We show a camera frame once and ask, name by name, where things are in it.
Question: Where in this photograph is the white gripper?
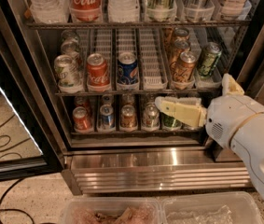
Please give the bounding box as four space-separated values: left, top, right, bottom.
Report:
155 74 264 148

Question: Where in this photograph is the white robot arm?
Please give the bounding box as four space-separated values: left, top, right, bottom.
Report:
155 74 264 199

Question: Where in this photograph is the stainless steel fridge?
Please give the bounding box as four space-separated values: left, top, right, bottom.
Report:
0 0 264 196

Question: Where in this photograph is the red Coca-Cola bottle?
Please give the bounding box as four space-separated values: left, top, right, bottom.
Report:
70 0 102 21

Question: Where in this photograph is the open glass fridge door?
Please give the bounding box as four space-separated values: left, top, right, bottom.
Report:
0 0 64 181

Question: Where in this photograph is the orange tea can front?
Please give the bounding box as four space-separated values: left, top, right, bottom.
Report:
173 51 197 82

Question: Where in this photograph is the orange tea can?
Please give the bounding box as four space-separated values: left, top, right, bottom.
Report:
173 51 197 82
169 38 190 71

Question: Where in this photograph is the green can bottom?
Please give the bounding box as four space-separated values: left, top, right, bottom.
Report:
162 115 182 130

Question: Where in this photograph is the empty white can tray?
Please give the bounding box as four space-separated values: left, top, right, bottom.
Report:
139 28 168 91

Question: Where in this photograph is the orange tea can middle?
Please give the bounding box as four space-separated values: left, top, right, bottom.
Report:
169 38 190 71

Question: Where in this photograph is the white can bottom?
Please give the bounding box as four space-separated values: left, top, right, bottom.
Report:
142 104 160 128

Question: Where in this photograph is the orange can bottom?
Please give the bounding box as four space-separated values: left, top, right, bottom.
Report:
120 105 137 128

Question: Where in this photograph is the blue Pepsi can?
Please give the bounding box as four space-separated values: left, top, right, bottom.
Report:
118 51 138 85

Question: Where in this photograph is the blue can bottom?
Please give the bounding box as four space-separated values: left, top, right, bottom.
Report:
100 105 115 130

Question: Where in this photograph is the clear plastic bin right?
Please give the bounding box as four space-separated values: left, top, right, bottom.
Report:
160 191 264 224

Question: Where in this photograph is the red Coca-Cola can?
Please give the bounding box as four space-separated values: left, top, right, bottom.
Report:
87 53 110 86

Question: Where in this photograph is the red can bottom left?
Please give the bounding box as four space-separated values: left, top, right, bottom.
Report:
73 106 92 131

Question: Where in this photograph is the white green soda can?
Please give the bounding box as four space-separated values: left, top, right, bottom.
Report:
54 55 80 88

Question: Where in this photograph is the silver can behind left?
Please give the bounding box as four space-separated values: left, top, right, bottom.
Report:
61 30 82 65

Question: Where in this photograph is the plastic bin with wrappers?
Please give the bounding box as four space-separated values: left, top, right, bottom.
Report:
58 197 161 224

